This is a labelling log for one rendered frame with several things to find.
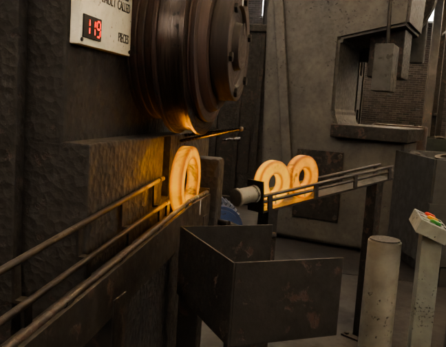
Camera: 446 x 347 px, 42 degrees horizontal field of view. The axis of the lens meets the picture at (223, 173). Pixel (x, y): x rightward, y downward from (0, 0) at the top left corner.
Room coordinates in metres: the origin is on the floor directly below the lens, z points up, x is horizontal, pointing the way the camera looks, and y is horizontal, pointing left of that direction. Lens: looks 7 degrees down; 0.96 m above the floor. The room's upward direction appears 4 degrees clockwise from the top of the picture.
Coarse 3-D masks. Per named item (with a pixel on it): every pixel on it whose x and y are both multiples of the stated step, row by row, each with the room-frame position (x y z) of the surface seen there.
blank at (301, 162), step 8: (296, 160) 2.05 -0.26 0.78; (304, 160) 2.07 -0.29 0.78; (312, 160) 2.10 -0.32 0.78; (288, 168) 2.04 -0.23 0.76; (296, 168) 2.04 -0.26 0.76; (304, 168) 2.10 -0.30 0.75; (312, 168) 2.10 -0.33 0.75; (296, 176) 2.04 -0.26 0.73; (304, 176) 2.12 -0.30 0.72; (312, 176) 2.11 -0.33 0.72; (296, 184) 2.05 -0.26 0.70; (304, 184) 2.10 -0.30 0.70; (288, 192) 2.06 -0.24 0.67
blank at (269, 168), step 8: (272, 160) 1.97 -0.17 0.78; (264, 168) 1.93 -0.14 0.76; (272, 168) 1.95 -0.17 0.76; (280, 168) 1.98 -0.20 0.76; (256, 176) 1.94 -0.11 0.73; (264, 176) 1.93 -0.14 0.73; (280, 176) 1.99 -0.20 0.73; (288, 176) 2.02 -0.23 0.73; (264, 184) 1.93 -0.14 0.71; (280, 184) 2.00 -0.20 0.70; (288, 184) 2.02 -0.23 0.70; (264, 192) 1.93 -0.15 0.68; (280, 200) 1.99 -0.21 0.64
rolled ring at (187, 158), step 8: (184, 152) 1.50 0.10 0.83; (192, 152) 1.54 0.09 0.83; (176, 160) 1.48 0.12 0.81; (184, 160) 1.48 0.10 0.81; (192, 160) 1.58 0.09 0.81; (176, 168) 1.47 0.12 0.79; (184, 168) 1.48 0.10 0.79; (192, 168) 1.60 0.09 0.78; (200, 168) 1.63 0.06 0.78; (176, 176) 1.46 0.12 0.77; (184, 176) 1.48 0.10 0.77; (192, 176) 1.61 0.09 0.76; (200, 176) 1.63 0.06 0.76; (176, 184) 1.46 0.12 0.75; (192, 184) 1.61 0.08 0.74; (176, 192) 1.46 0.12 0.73; (184, 192) 1.60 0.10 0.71; (192, 192) 1.60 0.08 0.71; (176, 200) 1.47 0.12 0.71; (184, 200) 1.50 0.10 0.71; (176, 208) 1.49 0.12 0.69
